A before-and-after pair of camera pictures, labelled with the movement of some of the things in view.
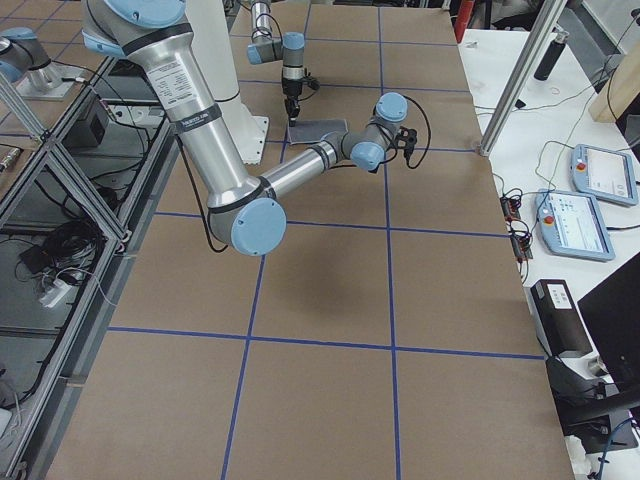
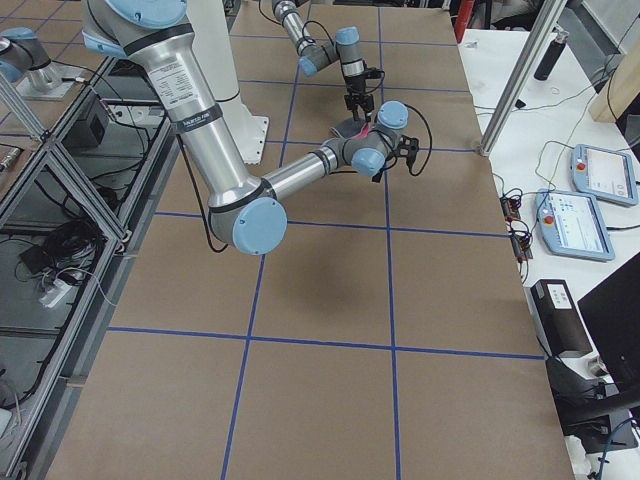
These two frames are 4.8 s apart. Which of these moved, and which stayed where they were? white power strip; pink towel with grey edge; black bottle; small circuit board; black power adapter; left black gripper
Moved: left black gripper; pink towel with grey edge
Stayed: white power strip; black bottle; small circuit board; black power adapter
